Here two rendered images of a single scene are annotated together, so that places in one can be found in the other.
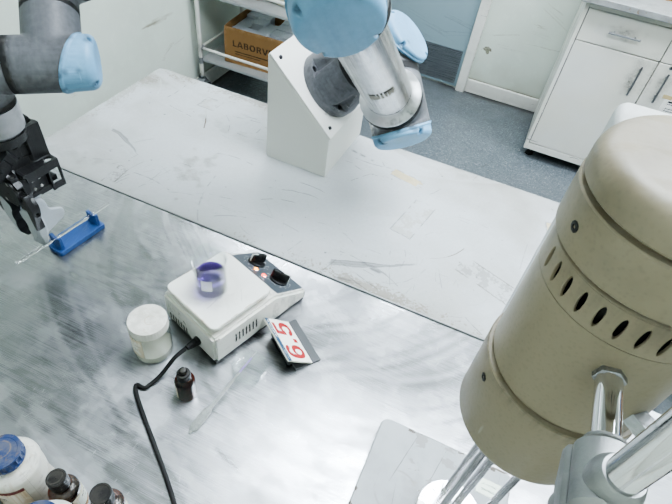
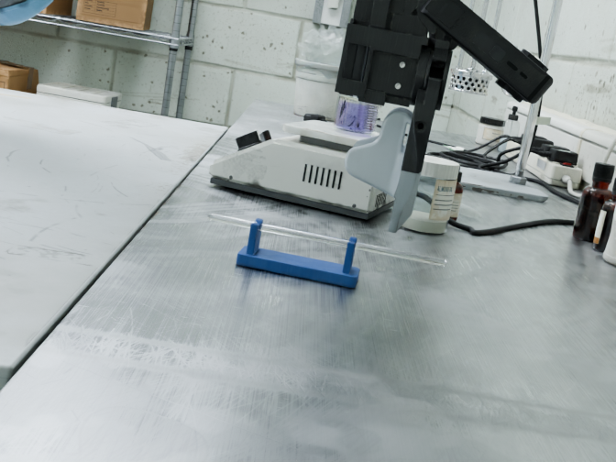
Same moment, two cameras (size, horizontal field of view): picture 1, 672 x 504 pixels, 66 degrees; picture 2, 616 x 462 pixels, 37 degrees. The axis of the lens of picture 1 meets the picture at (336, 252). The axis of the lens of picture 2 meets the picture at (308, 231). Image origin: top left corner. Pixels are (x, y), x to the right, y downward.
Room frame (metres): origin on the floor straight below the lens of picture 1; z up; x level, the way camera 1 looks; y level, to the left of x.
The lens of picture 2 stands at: (0.88, 1.18, 1.10)
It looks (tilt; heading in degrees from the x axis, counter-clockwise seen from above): 12 degrees down; 251
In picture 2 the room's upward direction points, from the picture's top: 10 degrees clockwise
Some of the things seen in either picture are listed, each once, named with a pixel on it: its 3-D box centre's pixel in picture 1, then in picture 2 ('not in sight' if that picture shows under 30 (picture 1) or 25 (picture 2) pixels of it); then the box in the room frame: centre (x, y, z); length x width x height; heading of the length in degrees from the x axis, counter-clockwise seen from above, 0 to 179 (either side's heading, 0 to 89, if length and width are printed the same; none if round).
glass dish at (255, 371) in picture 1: (249, 367); not in sight; (0.42, 0.11, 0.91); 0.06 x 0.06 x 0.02
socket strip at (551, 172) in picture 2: not in sight; (540, 159); (-0.11, -0.40, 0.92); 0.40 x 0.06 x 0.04; 73
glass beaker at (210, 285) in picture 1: (209, 272); (357, 102); (0.51, 0.19, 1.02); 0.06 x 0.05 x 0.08; 31
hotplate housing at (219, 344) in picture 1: (233, 297); (317, 166); (0.53, 0.16, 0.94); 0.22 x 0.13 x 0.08; 144
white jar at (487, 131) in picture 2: not in sight; (490, 131); (-0.19, -0.76, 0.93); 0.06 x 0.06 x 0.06
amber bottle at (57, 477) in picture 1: (65, 491); (615, 215); (0.20, 0.28, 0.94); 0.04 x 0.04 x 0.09
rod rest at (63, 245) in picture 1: (76, 231); (301, 251); (0.65, 0.48, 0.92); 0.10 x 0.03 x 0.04; 156
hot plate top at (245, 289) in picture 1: (219, 288); (345, 134); (0.51, 0.17, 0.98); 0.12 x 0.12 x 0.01; 54
